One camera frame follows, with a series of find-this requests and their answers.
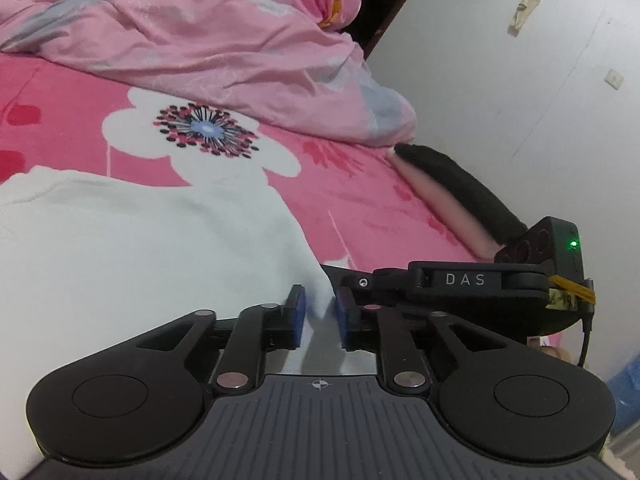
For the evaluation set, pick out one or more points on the yellow wall sticker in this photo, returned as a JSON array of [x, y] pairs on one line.
[[525, 10]]

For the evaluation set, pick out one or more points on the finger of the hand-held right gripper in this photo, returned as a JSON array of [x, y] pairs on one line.
[[355, 280]]

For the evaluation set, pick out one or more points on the white sweatshirt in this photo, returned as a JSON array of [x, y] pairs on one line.
[[150, 260]]

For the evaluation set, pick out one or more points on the white wall switch plate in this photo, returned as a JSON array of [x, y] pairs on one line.
[[614, 79]]

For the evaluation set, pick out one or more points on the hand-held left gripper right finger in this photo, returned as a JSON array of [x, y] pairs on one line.
[[343, 320]]

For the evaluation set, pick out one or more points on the pink printed duvet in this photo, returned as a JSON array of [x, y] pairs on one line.
[[200, 45]]

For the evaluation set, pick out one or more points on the blue plastic bag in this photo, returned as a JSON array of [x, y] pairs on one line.
[[625, 400]]

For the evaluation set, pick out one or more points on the yellow rubber band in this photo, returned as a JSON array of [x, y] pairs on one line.
[[570, 292]]

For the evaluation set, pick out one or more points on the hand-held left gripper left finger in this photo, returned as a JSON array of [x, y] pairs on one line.
[[299, 317]]

